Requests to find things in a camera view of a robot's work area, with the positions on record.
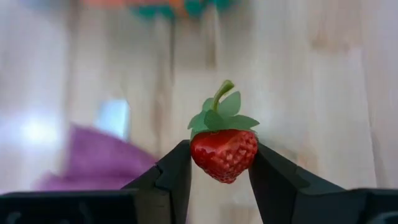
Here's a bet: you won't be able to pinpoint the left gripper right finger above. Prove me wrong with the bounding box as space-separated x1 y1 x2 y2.
248 143 346 224

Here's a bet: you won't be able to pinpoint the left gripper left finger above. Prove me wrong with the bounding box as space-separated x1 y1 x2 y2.
121 139 192 224

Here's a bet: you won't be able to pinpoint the toy strawberry green leaves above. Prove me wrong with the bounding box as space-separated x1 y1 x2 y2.
187 79 261 184

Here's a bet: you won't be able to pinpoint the purple cloth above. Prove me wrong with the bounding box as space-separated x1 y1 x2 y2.
34 124 159 192

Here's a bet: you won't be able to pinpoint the white paper card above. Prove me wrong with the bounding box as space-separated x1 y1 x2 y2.
95 98 131 141

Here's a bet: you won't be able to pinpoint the teal basket orange rim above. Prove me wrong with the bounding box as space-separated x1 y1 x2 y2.
82 0 240 19

